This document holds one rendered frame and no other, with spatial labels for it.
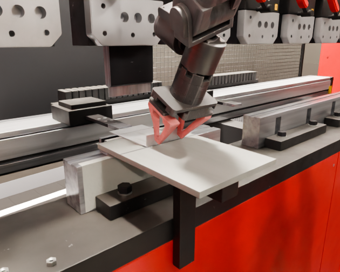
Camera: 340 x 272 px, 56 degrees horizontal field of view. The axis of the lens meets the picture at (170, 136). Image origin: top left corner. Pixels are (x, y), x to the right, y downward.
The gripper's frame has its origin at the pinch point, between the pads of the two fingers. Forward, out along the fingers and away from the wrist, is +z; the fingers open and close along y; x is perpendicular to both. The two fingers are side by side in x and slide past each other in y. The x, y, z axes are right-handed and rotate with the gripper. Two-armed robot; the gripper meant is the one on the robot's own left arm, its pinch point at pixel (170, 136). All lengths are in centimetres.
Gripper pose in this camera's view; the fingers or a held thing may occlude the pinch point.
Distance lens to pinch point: 59.0
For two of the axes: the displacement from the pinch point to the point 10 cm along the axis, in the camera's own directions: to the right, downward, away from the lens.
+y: -7.6, 1.9, -6.2
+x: 5.8, 6.3, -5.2
